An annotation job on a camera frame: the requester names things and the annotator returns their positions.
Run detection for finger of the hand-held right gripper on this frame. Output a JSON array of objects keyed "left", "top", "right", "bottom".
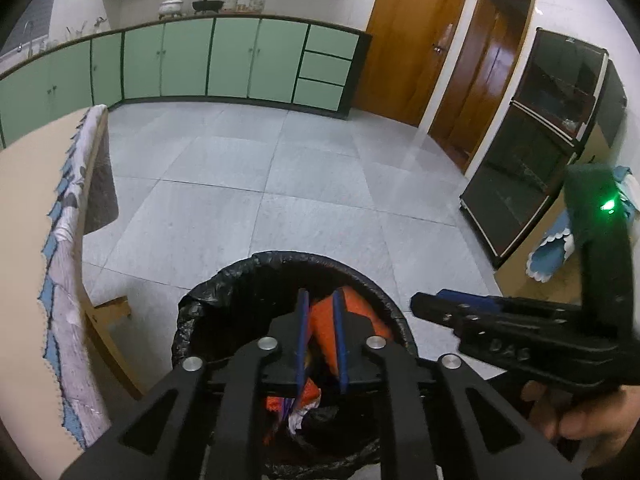
[
  {"left": 411, "top": 292, "right": 581, "bottom": 332},
  {"left": 435, "top": 289, "right": 582, "bottom": 314}
]

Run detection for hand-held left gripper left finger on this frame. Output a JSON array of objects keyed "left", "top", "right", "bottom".
[{"left": 60, "top": 287, "right": 311, "bottom": 480}]

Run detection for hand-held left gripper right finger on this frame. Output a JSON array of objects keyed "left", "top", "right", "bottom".
[{"left": 331, "top": 287, "right": 583, "bottom": 480}]

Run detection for white tissue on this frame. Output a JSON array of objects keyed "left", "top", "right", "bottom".
[{"left": 287, "top": 407, "right": 313, "bottom": 435}]

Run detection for trash bin with black bag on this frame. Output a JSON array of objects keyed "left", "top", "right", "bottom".
[{"left": 171, "top": 251, "right": 416, "bottom": 480}]

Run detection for person's right hand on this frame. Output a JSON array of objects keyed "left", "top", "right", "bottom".
[{"left": 520, "top": 379, "right": 640, "bottom": 445}]

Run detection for cardboard box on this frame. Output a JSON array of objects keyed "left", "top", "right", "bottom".
[{"left": 492, "top": 175, "right": 601, "bottom": 306}]

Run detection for blue scalloped cloth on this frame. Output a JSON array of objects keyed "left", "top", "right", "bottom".
[{"left": 525, "top": 165, "right": 640, "bottom": 283}]

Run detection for black glass display cabinet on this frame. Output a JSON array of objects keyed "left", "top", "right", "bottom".
[{"left": 459, "top": 26, "right": 628, "bottom": 270}]

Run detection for wooden table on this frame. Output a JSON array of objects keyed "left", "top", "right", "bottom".
[{"left": 82, "top": 295, "right": 146, "bottom": 401}]

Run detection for open wooden door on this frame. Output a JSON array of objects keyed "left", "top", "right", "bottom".
[{"left": 427, "top": 0, "right": 540, "bottom": 173}]

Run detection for closed wooden door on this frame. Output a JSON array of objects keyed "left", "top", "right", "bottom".
[{"left": 350, "top": 0, "right": 472, "bottom": 128}]

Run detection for green base cabinets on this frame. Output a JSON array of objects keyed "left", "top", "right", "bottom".
[{"left": 0, "top": 14, "right": 373, "bottom": 148}]

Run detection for chrome kitchen faucet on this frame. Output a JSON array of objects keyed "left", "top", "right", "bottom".
[{"left": 17, "top": 20, "right": 38, "bottom": 53}]

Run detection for grey window blind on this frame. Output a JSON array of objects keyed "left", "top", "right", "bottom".
[{"left": 10, "top": 0, "right": 71, "bottom": 46}]

